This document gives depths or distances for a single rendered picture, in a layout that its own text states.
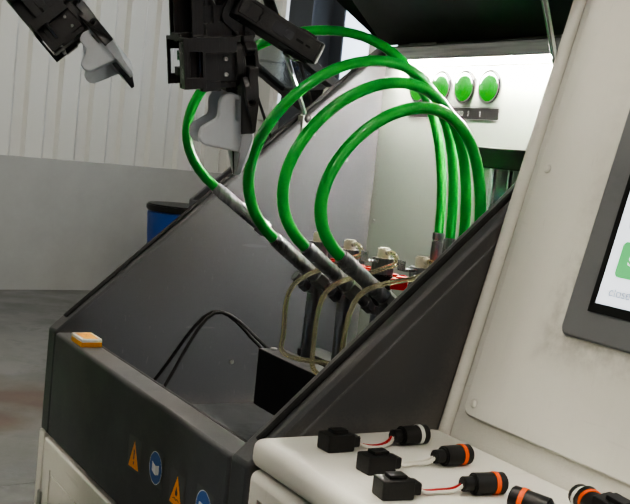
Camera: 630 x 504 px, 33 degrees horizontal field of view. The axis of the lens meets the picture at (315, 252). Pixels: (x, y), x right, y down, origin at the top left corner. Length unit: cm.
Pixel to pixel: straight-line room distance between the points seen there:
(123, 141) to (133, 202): 49
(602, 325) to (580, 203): 14
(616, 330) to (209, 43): 49
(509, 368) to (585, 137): 24
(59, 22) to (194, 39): 50
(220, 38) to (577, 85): 37
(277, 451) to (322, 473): 7
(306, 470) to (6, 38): 726
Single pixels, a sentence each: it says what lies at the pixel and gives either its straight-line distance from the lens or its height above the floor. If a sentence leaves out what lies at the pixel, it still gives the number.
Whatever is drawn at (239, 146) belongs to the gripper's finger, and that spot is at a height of 126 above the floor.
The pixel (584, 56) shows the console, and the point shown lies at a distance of 115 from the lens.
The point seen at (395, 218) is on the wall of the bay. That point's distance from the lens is 177.
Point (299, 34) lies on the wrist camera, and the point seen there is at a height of 138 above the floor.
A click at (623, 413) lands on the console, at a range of 97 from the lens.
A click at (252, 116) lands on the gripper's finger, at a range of 112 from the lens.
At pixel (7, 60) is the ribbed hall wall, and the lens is 809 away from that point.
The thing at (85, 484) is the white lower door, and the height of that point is 78.
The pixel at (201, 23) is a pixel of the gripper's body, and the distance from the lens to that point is 112.
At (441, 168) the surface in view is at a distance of 153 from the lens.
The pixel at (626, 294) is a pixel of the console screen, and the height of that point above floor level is 116.
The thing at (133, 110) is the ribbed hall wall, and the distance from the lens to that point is 847.
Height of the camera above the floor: 126
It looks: 5 degrees down
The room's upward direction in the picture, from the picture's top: 6 degrees clockwise
